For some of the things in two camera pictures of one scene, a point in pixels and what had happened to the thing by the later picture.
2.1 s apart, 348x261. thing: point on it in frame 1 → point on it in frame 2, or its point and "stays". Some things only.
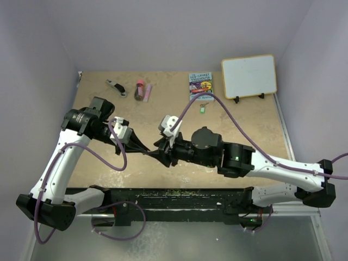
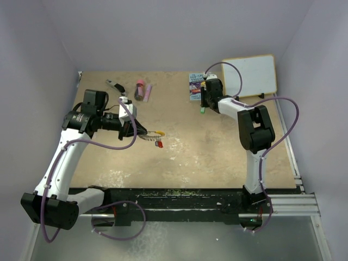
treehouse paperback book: x=200 y=82 stays
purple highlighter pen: x=148 y=90 stays
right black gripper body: x=181 y=150 → x=209 y=96
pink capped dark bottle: x=138 y=93 stays
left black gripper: x=135 y=144 → x=126 y=131
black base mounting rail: x=231 y=203 stays
